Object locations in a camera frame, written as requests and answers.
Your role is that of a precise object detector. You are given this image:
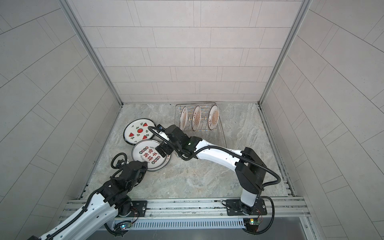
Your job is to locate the white plate red text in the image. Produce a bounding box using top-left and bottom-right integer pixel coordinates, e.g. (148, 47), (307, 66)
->
(132, 140), (165, 168)

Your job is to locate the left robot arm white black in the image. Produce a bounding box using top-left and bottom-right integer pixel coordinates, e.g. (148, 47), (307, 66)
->
(29, 161), (148, 240)

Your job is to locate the right circuit board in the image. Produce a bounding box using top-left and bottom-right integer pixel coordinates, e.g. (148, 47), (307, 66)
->
(243, 219), (262, 234)

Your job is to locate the steel wire dish rack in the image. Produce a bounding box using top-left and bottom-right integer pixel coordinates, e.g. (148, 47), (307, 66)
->
(175, 102), (227, 147)

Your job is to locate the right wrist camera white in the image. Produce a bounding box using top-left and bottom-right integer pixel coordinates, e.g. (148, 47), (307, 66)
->
(156, 125), (169, 141)

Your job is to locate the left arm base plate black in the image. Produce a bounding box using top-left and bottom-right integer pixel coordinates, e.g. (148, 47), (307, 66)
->
(118, 201), (148, 218)

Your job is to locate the white plate orange sunburst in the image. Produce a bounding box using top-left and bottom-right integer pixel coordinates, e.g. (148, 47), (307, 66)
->
(180, 106), (188, 131)

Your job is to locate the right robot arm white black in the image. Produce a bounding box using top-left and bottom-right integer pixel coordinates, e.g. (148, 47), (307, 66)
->
(149, 125), (269, 215)

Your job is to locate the circuit board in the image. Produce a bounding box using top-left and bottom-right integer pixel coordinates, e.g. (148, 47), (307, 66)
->
(114, 221), (133, 232)
(243, 219), (262, 234)

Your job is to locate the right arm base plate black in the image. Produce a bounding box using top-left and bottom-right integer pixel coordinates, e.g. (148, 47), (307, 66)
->
(222, 199), (268, 216)

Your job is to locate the white plate orange rear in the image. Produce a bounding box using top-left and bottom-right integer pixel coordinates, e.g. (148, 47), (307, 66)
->
(208, 105), (220, 130)

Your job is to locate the white plate red centre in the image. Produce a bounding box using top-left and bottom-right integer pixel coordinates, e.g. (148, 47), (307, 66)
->
(148, 155), (171, 172)

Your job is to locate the aluminium mounting rail frame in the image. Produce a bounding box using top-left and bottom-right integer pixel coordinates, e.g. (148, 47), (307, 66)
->
(59, 196), (313, 232)

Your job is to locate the white blue-rim watermelon plate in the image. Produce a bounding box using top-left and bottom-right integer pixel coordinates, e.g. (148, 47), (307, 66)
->
(123, 119), (156, 145)

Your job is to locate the left circuit board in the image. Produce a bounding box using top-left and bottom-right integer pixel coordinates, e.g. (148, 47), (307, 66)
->
(114, 221), (133, 232)

